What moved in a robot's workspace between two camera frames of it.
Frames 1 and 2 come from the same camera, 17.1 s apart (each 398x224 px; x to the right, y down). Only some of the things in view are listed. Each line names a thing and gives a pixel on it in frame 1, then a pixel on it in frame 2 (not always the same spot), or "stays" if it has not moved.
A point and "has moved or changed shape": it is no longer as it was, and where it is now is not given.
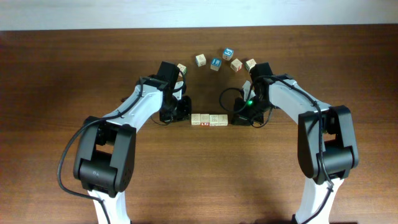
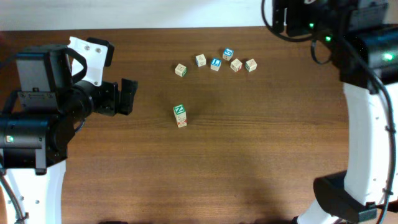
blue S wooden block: [227, 53] stays
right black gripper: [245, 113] → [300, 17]
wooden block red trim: [222, 119] has moved or changed shape
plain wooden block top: [201, 60] stays
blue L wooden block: [216, 64] stays
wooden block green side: [182, 68] stays
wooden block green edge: [249, 64] stays
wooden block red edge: [236, 65] stays
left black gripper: [182, 115] → [111, 99]
